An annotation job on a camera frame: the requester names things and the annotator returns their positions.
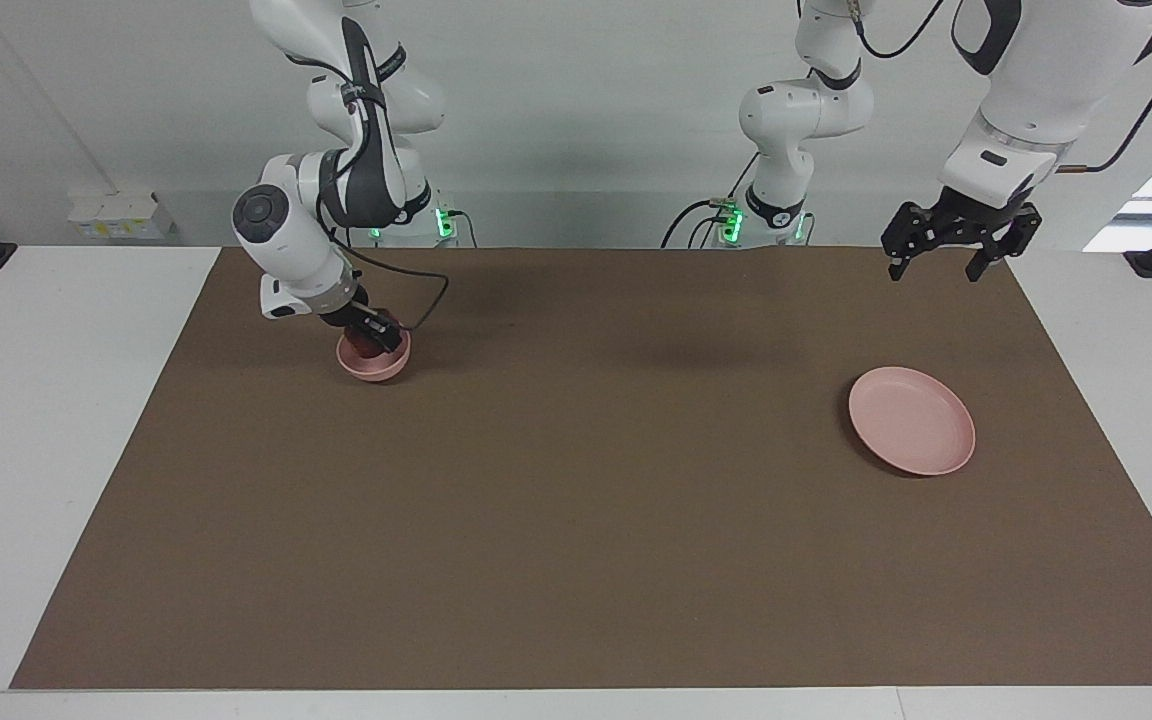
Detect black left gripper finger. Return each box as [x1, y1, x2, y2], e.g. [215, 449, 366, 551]
[880, 202, 941, 284]
[965, 204, 1043, 284]

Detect pink bowl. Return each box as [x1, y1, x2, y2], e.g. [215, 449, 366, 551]
[335, 325, 413, 385]

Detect pink plate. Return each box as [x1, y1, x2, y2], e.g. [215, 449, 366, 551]
[847, 366, 978, 478]

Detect brown table mat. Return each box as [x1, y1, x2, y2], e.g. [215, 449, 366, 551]
[11, 245, 1152, 691]

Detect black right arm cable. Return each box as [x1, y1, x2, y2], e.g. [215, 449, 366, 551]
[314, 15, 451, 334]

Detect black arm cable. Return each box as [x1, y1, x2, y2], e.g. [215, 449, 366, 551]
[841, 0, 1152, 177]
[314, 15, 451, 334]

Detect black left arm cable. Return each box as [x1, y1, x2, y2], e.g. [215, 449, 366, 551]
[841, 0, 1152, 177]

